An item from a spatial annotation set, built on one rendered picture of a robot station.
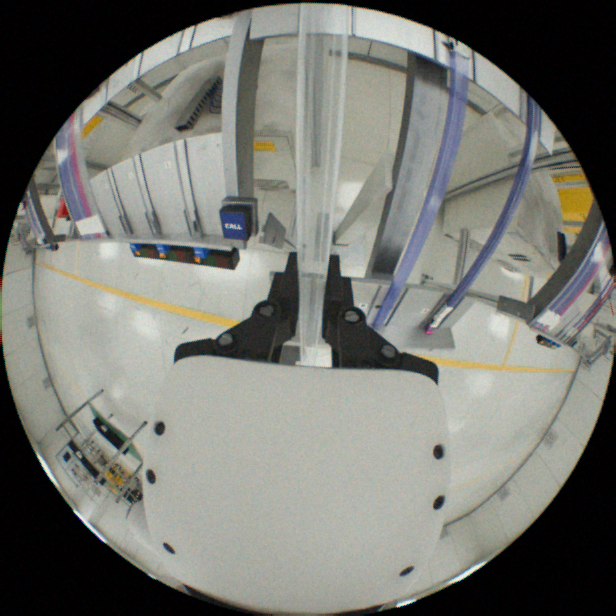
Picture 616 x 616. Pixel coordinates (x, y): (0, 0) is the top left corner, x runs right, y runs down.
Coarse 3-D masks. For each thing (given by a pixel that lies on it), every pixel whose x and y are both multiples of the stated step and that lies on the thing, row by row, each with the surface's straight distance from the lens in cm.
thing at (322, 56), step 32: (320, 32) 8; (320, 64) 7; (320, 96) 7; (320, 128) 7; (320, 160) 7; (320, 192) 8; (320, 224) 8; (320, 256) 9; (320, 288) 11; (320, 320) 13
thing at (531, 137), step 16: (528, 96) 32; (528, 112) 30; (528, 128) 29; (528, 144) 28; (528, 160) 28; (528, 176) 28; (512, 192) 28; (512, 208) 28; (496, 224) 29; (496, 240) 29; (480, 256) 30; (464, 288) 33; (448, 304) 35
